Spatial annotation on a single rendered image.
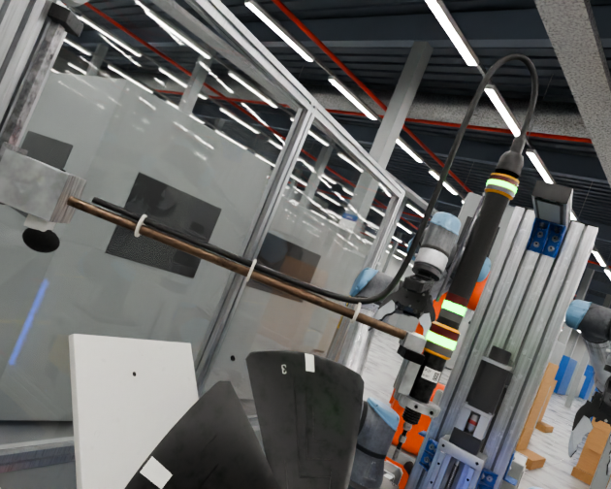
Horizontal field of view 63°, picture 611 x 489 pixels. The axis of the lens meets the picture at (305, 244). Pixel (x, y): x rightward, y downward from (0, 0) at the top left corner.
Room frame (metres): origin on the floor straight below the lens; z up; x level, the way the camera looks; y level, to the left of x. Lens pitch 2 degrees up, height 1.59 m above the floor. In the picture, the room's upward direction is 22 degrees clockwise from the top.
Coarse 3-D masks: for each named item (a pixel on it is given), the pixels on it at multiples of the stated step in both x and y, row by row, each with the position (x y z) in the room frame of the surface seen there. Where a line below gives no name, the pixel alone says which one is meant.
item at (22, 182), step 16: (0, 160) 0.68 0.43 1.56; (16, 160) 0.67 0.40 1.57; (32, 160) 0.68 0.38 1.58; (0, 176) 0.67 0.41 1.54; (16, 176) 0.67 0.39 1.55; (32, 176) 0.68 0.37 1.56; (48, 176) 0.68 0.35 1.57; (64, 176) 0.68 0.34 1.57; (0, 192) 0.67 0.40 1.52; (16, 192) 0.67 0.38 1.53; (32, 192) 0.68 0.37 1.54; (48, 192) 0.68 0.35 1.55; (64, 192) 0.69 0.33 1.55; (80, 192) 0.74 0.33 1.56; (16, 208) 0.68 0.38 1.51; (32, 208) 0.68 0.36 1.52; (48, 208) 0.68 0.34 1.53; (64, 208) 0.71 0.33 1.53
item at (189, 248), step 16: (80, 208) 0.71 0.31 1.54; (96, 208) 0.71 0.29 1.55; (128, 224) 0.71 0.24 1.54; (160, 240) 0.72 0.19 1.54; (176, 240) 0.72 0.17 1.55; (208, 256) 0.72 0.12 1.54; (240, 272) 0.72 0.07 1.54; (256, 272) 0.73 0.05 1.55; (288, 288) 0.73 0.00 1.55; (320, 304) 0.73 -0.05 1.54; (336, 304) 0.73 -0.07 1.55; (368, 320) 0.73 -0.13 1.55; (400, 336) 0.74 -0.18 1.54
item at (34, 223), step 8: (32, 216) 0.70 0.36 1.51; (24, 224) 0.70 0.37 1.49; (32, 224) 0.70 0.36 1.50; (40, 224) 0.70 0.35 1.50; (48, 224) 0.70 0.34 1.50; (24, 232) 0.70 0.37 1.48; (32, 232) 0.70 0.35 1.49; (40, 232) 0.70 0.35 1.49; (48, 232) 0.70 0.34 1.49; (24, 240) 0.70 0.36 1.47; (32, 240) 0.69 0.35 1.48; (40, 240) 0.69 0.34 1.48; (48, 240) 0.70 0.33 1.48; (56, 240) 0.71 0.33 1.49; (32, 248) 0.70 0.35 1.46; (40, 248) 0.70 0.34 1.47; (48, 248) 0.70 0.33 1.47; (56, 248) 0.72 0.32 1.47
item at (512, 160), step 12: (516, 144) 0.74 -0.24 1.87; (504, 156) 0.74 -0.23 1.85; (516, 156) 0.73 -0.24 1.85; (504, 168) 0.73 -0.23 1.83; (516, 168) 0.73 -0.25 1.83; (432, 360) 0.73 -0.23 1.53; (444, 360) 0.73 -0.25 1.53; (420, 372) 0.74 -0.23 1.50; (432, 372) 0.73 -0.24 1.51; (420, 384) 0.73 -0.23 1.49; (432, 384) 0.73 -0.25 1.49; (420, 396) 0.73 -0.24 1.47; (408, 408) 0.74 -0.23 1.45; (408, 420) 0.74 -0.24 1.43
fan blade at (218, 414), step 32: (224, 384) 0.56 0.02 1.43; (192, 416) 0.53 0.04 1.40; (224, 416) 0.55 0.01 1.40; (160, 448) 0.50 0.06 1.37; (192, 448) 0.52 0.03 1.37; (224, 448) 0.55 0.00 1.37; (256, 448) 0.57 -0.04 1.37; (192, 480) 0.52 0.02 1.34; (224, 480) 0.54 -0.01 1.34; (256, 480) 0.57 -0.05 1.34
